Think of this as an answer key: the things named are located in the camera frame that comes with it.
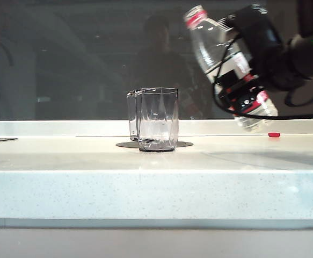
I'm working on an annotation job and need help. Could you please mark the dark round flat coaster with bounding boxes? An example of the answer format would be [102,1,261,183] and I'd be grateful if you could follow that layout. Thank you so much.
[115,140,194,149]

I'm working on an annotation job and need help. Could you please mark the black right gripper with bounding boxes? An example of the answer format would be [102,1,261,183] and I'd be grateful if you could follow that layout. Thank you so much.
[215,40,296,113]

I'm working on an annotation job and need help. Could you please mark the light grey cabinet drawer front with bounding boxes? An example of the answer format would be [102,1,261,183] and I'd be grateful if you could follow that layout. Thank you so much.
[0,228,313,258]

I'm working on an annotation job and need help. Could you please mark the clear faceted glass mug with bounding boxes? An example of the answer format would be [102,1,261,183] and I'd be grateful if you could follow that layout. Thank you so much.
[126,87,179,153]

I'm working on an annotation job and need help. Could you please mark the clear red-label water bottle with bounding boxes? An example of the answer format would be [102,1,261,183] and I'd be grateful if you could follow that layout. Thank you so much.
[183,4,279,133]

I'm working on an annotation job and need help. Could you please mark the black cable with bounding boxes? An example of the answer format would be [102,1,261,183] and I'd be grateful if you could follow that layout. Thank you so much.
[212,32,313,120]

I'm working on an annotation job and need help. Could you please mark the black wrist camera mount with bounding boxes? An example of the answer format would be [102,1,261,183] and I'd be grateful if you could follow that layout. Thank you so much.
[225,4,282,48]

